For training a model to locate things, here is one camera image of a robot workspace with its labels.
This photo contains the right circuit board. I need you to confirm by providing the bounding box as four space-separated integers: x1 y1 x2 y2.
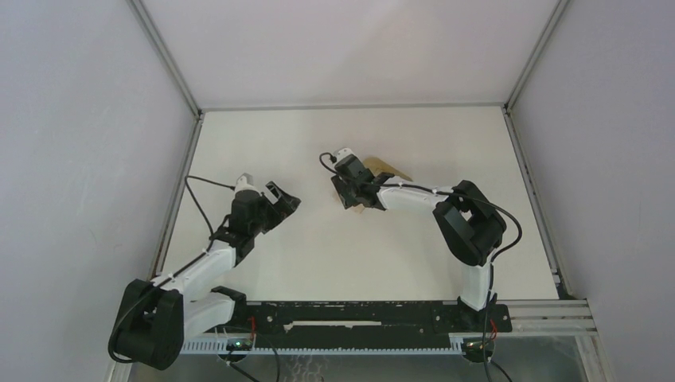
462 339 494 353

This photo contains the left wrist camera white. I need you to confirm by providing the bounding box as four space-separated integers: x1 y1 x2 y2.
234 173 259 193

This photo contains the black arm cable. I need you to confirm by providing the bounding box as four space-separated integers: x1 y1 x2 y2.
107 175 237 364
319 152 524 382

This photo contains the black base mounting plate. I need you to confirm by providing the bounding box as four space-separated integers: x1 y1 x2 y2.
228 301 513 346

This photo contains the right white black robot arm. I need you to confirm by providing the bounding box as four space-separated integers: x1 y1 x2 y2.
319 149 506 331

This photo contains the left green circuit board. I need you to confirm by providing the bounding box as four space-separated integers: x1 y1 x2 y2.
225 339 254 353

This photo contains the aluminium front frame rail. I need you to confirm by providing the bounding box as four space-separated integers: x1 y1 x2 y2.
118 299 598 338

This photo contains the beige oval plastic tray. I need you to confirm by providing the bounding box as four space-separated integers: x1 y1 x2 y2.
362 156 412 181

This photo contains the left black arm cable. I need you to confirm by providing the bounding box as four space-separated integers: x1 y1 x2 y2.
107 175 237 364

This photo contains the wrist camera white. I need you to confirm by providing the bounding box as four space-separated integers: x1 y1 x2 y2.
333 147 354 164
234 173 259 193

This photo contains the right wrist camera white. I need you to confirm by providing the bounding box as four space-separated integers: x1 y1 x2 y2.
333 147 354 164

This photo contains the white slotted cable duct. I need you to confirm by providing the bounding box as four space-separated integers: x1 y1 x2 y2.
179 337 465 356

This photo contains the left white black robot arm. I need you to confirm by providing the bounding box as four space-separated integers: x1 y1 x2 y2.
107 174 301 370

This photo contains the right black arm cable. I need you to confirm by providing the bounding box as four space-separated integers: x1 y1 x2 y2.
319 152 524 382

